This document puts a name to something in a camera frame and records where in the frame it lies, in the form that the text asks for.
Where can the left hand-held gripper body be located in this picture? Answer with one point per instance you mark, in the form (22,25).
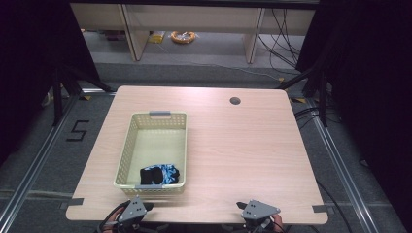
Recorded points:
(132,210)

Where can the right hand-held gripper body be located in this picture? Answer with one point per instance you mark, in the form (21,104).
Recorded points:
(259,210)

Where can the blue and black fingerless glove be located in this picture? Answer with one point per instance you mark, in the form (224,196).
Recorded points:
(168,171)

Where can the pale yellow plastic basket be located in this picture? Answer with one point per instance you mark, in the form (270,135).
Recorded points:
(155,145)

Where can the person's left hand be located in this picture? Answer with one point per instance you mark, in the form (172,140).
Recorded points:
(113,218)

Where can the person's right hand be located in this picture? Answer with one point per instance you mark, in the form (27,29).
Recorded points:
(278,223)

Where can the yellow black floor tape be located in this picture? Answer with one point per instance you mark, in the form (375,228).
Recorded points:
(85,97)
(298,100)

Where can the black metal stand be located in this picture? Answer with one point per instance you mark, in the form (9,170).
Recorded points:
(58,97)
(322,97)

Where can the yellow packet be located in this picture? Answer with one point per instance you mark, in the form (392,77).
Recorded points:
(156,37)

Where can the dark curtain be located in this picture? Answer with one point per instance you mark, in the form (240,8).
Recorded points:
(372,81)
(29,64)

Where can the aluminium floor rail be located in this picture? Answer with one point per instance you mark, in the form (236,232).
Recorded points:
(35,161)
(343,168)

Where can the white desk frame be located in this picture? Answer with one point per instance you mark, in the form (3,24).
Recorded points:
(194,22)

